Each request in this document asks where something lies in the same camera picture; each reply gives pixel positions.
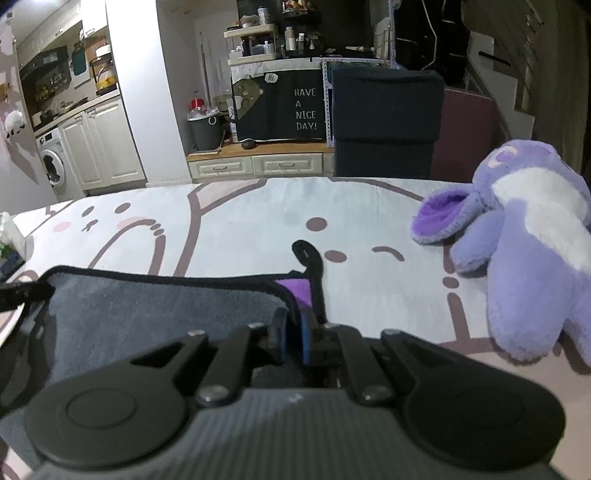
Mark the purple plush toy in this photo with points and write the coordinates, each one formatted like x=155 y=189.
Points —
x=526 y=240

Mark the small black oval object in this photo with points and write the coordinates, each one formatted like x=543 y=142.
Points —
x=248 y=144

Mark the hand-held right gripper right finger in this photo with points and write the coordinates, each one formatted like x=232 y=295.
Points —
x=305 y=341

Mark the tissue pack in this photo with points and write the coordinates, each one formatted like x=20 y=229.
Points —
x=10 y=244

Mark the white washing machine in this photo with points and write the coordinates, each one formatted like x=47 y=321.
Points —
x=53 y=159

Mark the grey bucket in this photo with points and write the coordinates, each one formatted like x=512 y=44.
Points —
x=206 y=131

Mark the beige desktop shelf organizer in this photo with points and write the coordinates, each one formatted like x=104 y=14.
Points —
x=251 y=44

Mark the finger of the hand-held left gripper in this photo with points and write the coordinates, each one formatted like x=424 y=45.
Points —
x=27 y=295

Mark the black printed curtain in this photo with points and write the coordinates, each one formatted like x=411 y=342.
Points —
x=281 y=106

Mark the dark green fabric chair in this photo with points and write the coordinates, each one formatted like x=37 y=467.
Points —
x=385 y=115

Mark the glass pot with lid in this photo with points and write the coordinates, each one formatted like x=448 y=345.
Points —
x=104 y=69

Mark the black range hood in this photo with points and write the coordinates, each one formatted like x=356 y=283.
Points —
x=44 y=64

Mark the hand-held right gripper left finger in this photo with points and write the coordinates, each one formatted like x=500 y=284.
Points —
x=280 y=339

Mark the staircase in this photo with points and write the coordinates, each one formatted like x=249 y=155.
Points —
x=512 y=60

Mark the white kitchen cabinet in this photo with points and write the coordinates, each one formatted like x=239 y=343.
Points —
x=99 y=143

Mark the teal oven mitt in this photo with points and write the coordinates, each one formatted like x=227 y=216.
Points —
x=78 y=59

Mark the white low drawer cabinet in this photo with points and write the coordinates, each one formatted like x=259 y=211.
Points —
x=258 y=164

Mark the hanging dark clothes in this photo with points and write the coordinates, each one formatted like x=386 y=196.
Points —
x=429 y=37

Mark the grey towel with black trim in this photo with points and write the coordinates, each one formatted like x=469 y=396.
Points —
x=152 y=314

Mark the printed cartoon bed sheet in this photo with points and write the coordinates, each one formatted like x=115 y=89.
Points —
x=231 y=221

